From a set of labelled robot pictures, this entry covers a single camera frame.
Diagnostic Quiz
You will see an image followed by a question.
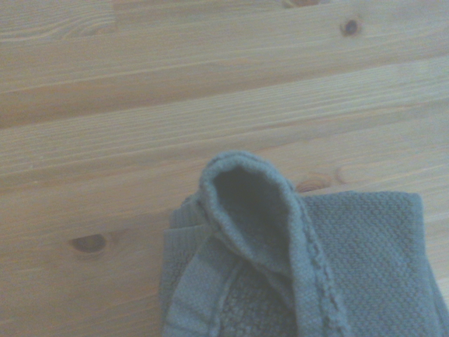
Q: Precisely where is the grey towel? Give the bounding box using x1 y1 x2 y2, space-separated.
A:
159 150 444 337

